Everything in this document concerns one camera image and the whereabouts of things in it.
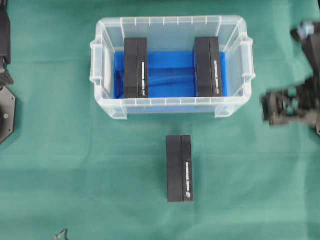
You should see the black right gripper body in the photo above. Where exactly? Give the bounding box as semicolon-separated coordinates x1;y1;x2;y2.
260;79;320;127

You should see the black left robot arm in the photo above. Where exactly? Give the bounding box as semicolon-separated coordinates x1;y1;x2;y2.
0;5;14;88

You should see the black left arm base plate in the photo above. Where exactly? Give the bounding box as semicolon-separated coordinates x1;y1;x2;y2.
0;86;16;144

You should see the clear plastic storage case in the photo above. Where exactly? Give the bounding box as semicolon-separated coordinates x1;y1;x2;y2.
89;15;256;120

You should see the small black clip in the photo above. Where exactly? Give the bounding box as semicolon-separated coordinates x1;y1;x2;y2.
53;223;70;240

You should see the blue case liner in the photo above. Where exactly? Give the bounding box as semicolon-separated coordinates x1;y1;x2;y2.
113;51;228;99

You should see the black camera box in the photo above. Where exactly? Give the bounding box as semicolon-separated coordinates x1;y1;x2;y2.
193;36;223;97
124;38;149;99
166;135;194;203

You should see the green table cloth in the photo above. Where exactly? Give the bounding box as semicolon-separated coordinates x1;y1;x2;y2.
0;0;320;240

